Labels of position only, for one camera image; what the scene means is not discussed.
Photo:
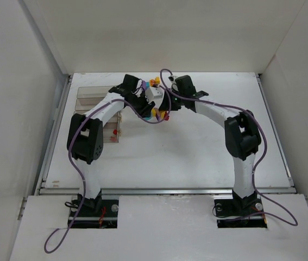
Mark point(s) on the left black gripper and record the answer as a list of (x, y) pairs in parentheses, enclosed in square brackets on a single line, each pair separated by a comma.
[(146, 107)]

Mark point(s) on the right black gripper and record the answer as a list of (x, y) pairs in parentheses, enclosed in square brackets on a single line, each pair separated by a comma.
[(165, 103)]

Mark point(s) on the purple lego block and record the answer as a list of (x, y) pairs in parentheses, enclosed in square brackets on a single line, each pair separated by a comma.
[(145, 85)]

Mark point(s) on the yellow flower lego block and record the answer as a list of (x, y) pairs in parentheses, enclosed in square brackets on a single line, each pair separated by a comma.
[(154, 82)]

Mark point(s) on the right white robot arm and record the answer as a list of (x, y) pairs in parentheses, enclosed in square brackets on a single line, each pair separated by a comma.
[(242, 140)]

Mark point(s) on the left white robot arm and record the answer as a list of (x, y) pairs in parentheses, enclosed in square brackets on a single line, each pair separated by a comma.
[(86, 139)]

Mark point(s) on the clear compartment organizer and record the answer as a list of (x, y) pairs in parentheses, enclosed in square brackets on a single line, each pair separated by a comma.
[(87, 98)]

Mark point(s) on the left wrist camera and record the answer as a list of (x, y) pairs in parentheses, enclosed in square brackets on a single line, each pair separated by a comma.
[(153, 94)]

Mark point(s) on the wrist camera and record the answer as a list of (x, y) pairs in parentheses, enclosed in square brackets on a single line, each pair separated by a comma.
[(173, 82), (153, 94)]

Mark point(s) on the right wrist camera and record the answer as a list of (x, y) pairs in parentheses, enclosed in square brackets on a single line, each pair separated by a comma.
[(173, 82)]

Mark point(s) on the aluminium rail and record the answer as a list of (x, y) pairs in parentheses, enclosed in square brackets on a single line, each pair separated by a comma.
[(45, 191)]

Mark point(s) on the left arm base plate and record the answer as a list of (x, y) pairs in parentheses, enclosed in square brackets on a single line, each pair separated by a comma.
[(103, 216)]

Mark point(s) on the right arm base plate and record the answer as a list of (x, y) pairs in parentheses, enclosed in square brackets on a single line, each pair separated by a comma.
[(234, 213)]

